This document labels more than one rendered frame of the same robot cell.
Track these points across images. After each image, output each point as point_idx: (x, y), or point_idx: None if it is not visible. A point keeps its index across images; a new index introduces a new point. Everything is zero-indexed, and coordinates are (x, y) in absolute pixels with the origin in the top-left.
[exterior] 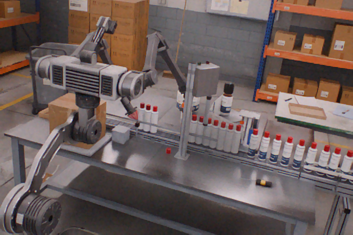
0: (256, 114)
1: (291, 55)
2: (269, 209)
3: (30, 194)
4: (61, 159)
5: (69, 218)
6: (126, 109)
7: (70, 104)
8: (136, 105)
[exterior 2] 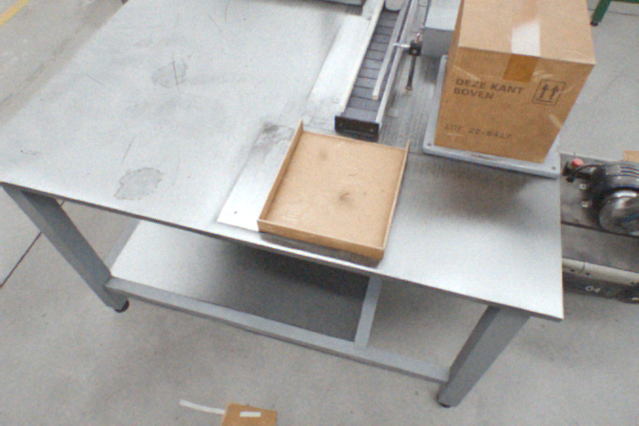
0: None
1: None
2: None
3: None
4: (132, 417)
5: (394, 304)
6: None
7: (558, 18)
8: (202, 48)
